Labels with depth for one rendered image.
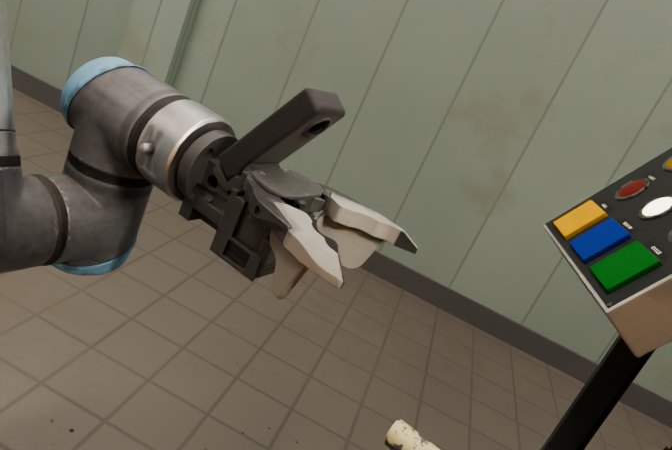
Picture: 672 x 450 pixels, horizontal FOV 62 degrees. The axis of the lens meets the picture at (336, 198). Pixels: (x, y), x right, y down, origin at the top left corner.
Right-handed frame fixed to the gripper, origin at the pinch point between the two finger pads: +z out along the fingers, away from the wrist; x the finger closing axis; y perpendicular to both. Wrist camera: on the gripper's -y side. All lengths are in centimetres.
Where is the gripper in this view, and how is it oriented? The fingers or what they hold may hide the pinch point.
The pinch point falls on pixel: (388, 257)
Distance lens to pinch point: 45.2
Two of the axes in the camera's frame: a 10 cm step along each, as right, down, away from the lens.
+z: 7.8, 4.9, -3.9
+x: -4.9, 0.8, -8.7
